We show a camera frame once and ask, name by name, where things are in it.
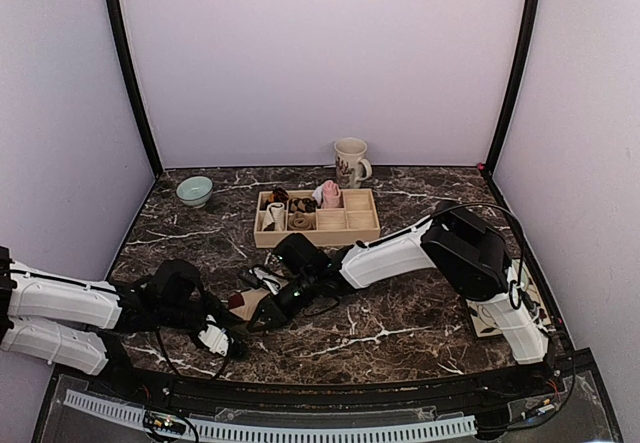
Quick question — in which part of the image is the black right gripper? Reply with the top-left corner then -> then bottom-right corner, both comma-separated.
250,272 -> 320,334

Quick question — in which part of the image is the beige striped cuff sock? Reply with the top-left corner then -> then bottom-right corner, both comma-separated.
227,288 -> 272,326

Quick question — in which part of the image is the wooden compartment organizer box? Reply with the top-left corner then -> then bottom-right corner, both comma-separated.
253,189 -> 381,249

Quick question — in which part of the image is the pink patterned long sock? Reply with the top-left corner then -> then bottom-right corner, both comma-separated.
312,180 -> 342,209

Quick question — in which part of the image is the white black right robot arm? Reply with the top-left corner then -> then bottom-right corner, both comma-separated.
241,200 -> 550,397

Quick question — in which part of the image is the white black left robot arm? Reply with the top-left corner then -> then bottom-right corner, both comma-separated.
1,248 -> 246,399

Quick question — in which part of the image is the white ribbed rolled sock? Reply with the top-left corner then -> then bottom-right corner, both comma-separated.
261,202 -> 287,232

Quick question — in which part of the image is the dark argyle rolled sock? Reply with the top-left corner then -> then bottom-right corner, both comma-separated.
289,197 -> 318,214

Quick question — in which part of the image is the light blue ceramic bowl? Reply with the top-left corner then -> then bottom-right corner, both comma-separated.
176,176 -> 213,208

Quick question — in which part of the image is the coral pattern ceramic mug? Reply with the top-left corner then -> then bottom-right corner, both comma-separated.
334,137 -> 373,189

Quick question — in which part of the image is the floral pattern coaster tile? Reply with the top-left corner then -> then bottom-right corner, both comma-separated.
466,264 -> 554,338

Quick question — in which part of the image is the white slotted cable duct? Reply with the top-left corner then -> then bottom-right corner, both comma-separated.
62,390 -> 477,442

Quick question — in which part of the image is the black front table rail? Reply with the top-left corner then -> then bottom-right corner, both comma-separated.
40,335 -> 603,419

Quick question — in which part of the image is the black left frame post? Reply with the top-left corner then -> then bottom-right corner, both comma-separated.
105,0 -> 164,178

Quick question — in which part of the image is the black frame post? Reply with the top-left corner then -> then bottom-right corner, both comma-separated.
105,0 -> 164,178
484,0 -> 539,179

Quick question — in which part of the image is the black right frame post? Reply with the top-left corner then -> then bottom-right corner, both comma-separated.
484,0 -> 539,179

